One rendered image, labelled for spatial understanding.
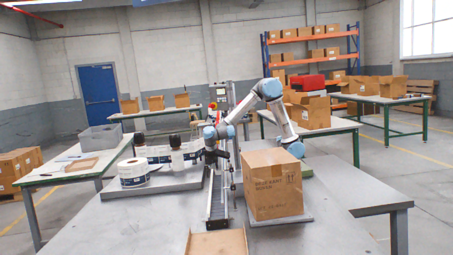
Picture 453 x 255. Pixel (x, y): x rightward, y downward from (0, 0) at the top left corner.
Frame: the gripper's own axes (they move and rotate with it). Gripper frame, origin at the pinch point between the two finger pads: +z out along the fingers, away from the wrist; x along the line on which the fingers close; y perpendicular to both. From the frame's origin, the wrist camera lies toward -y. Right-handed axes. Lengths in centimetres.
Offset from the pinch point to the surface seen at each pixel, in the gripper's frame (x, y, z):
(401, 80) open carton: -295, -309, 153
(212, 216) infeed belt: 53, 2, -24
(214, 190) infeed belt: 24.5, 2.3, -7.8
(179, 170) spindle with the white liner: -7.7, 27.3, 6.0
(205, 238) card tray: 65, 6, -26
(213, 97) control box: -49, -1, -24
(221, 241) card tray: 68, -1, -28
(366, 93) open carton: -337, -278, 205
